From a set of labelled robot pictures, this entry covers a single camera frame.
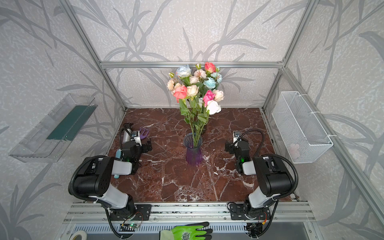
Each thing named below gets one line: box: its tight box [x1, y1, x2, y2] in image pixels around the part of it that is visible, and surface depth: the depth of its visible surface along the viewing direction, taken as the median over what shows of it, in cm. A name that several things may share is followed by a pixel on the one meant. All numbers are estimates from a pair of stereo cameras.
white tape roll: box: [69, 230, 88, 240], surface depth 69 cm
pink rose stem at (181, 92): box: [173, 85, 196, 147], surface depth 68 cm
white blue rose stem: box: [176, 65, 192, 87], surface depth 75 cm
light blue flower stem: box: [203, 72, 223, 89], surface depth 86 cm
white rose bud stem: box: [196, 99, 222, 147], surface depth 60 cm
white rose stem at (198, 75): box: [189, 69, 207, 85], surface depth 84 cm
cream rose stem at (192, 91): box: [186, 84, 200, 148], surface depth 71 cm
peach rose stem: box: [167, 79, 182, 92], surface depth 84 cm
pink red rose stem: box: [204, 62, 217, 78], surface depth 88 cm
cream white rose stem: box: [212, 89, 225, 103], surface depth 72 cm
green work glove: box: [159, 221, 213, 240], surface depth 69 cm
